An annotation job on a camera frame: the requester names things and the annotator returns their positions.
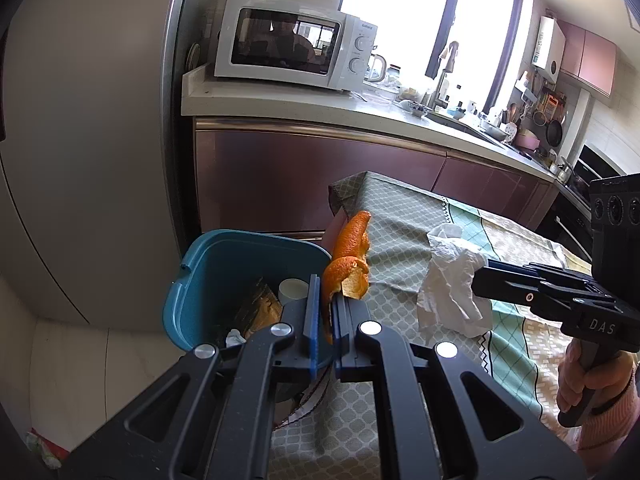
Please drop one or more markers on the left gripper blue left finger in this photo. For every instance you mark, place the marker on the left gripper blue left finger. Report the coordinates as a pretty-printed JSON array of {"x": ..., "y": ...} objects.
[{"x": 296, "y": 351}]

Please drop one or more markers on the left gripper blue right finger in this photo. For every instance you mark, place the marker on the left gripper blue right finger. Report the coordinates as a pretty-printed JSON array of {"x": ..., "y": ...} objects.
[{"x": 351, "y": 364}]

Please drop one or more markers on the gold foil snack bag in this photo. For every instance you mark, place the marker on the gold foil snack bag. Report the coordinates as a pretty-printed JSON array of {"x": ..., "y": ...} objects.
[{"x": 259, "y": 309}]

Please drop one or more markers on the orange peel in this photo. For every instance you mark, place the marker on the orange peel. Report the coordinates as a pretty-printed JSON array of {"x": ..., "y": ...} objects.
[{"x": 348, "y": 270}]

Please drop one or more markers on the dotted paper cup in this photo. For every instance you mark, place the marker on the dotted paper cup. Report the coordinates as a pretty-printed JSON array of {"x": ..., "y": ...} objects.
[{"x": 292, "y": 289}]

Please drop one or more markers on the white tissue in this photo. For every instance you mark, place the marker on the white tissue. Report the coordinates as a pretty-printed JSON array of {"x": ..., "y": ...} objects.
[{"x": 445, "y": 297}]

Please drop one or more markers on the blue trash bin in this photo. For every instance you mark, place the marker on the blue trash bin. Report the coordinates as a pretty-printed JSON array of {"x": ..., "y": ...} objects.
[{"x": 218, "y": 274}]

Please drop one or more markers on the kitchen faucet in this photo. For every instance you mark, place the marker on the kitchen faucet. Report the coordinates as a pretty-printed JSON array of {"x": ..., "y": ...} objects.
[{"x": 448, "y": 56}]

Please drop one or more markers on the person's right hand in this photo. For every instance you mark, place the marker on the person's right hand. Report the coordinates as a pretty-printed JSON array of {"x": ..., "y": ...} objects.
[{"x": 610, "y": 378}]

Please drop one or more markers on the patterned tablecloth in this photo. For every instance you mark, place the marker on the patterned tablecloth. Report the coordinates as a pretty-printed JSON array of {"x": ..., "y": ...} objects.
[{"x": 334, "y": 435}]

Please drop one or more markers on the black built-in oven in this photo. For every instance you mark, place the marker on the black built-in oven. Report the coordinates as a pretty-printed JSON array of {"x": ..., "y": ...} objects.
[{"x": 568, "y": 221}]

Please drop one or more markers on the purple base cabinets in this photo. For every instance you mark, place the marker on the purple base cabinets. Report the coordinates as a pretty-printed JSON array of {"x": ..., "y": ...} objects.
[{"x": 281, "y": 177}]

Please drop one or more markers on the black hanging frying pan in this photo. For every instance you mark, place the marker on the black hanging frying pan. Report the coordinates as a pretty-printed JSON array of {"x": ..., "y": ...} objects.
[{"x": 554, "y": 133}]

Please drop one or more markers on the pink pot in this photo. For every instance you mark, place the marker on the pink pot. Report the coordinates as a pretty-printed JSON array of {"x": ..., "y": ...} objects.
[{"x": 527, "y": 140}]

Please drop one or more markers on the small patterned bowl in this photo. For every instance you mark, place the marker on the small patterned bowl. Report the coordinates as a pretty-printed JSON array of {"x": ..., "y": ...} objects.
[{"x": 417, "y": 109}]

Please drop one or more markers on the glass electric kettle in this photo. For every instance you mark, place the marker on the glass electric kettle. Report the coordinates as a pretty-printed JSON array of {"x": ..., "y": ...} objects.
[{"x": 377, "y": 67}]

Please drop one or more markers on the white water heater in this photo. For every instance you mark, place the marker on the white water heater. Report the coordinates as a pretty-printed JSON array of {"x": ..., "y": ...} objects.
[{"x": 549, "y": 49}]

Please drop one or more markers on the white microwave oven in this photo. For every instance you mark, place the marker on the white microwave oven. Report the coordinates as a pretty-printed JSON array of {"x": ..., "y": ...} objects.
[{"x": 287, "y": 41}]

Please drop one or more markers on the grey steel refrigerator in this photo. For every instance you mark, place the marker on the grey steel refrigerator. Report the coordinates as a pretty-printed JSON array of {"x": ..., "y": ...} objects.
[{"x": 88, "y": 231}]

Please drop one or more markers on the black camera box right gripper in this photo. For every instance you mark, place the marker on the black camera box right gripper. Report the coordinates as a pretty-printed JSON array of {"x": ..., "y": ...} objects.
[{"x": 615, "y": 224}]

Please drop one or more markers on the pink wall cabinet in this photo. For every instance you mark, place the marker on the pink wall cabinet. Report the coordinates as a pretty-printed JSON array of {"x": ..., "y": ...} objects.
[{"x": 589, "y": 58}]

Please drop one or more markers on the window frame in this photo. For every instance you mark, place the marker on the window frame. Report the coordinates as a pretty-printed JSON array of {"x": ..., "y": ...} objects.
[{"x": 415, "y": 35}]

